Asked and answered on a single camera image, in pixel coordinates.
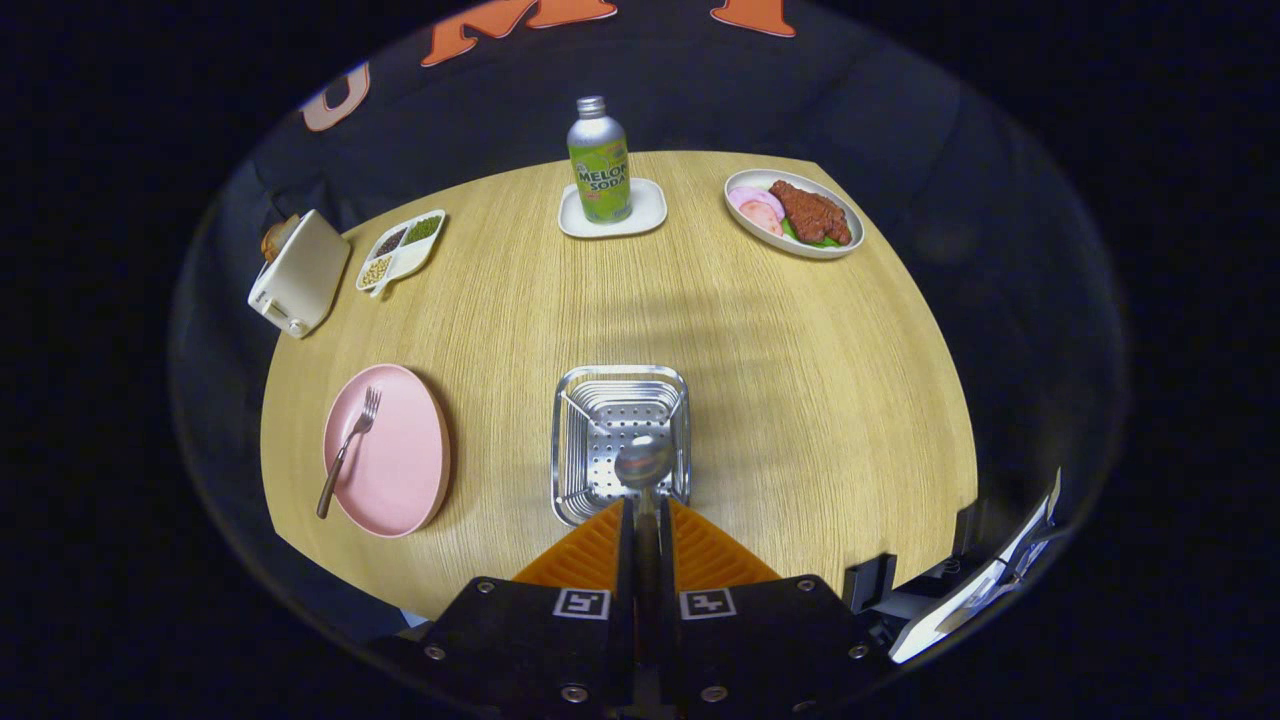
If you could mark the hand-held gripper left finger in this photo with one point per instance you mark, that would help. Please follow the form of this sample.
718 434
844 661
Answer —
626 560

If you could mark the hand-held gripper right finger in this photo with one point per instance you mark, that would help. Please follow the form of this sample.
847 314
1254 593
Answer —
667 560

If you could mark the black stand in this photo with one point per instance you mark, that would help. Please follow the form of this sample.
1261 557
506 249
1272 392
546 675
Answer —
868 585

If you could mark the pink plate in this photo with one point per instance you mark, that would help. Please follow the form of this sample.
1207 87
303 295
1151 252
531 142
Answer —
400 470

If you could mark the white flat board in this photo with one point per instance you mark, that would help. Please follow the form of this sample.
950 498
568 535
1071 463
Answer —
960 600

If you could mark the white oval plate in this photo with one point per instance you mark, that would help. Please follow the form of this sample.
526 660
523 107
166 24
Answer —
745 225

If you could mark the green lettuce leaf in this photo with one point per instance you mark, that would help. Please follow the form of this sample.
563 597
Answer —
792 232

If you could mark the small white square plate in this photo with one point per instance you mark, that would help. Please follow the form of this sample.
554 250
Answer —
648 205

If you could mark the pink ham slices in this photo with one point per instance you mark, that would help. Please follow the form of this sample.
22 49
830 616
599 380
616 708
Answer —
757 208

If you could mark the fried meat cutlet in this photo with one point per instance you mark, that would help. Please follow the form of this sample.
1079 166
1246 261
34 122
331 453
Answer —
812 212

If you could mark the white divided bean dish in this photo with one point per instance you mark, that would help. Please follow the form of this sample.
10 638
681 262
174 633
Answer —
402 250

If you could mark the green label soda bottle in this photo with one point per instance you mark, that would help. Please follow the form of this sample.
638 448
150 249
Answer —
598 170

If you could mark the cream toaster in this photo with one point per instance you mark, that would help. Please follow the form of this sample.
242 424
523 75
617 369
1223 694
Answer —
300 275

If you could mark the toast slice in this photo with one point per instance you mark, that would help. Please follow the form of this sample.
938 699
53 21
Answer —
278 238

